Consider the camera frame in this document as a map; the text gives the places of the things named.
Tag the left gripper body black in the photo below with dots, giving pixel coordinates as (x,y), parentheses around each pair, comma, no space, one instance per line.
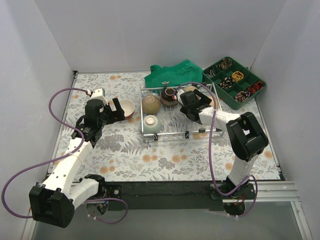
(113,113)

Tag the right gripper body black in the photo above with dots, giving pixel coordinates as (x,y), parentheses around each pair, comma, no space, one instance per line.
(196,103)

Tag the red floral bowl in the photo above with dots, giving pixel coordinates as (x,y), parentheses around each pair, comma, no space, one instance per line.
(128,107)

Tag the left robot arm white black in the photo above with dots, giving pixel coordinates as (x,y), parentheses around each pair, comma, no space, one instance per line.
(55,201)

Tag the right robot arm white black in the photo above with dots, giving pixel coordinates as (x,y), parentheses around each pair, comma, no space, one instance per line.
(247,138)

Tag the beige bowl back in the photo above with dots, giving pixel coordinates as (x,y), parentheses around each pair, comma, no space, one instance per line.
(190,88)

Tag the beige bowl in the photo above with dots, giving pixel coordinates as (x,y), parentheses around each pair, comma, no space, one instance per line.
(151,104)
(190,88)
(212,103)

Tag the beige bowl right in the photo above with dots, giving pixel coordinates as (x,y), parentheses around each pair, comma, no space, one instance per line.
(212,103)

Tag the dark brown patterned bowl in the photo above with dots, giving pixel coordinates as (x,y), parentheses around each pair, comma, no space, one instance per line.
(167,97)

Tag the green cloth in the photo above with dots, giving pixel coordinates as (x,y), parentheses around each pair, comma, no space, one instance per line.
(184,72)

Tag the floral patterned table mat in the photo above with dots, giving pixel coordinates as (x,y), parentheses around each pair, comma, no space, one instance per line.
(121,154)

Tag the mint green dotted bowl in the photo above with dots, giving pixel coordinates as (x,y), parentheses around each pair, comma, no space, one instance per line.
(151,125)

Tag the beige bowl left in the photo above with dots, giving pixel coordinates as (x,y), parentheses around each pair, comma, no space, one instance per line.
(151,104)

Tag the green divided organizer tray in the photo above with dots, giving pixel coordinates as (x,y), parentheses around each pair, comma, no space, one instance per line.
(234,83)

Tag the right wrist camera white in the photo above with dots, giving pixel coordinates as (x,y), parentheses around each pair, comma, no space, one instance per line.
(178,96)

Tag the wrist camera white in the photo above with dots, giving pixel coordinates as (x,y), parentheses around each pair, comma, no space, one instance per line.
(98,93)
(178,96)

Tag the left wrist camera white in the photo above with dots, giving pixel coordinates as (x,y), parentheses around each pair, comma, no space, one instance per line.
(98,93)

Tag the metal wire dish rack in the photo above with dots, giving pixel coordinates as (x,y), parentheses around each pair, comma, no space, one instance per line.
(174,122)

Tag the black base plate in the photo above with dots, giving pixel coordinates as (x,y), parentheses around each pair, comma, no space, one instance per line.
(165,195)

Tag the aluminium front rail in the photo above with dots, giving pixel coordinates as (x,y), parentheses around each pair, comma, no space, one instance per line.
(264,191)

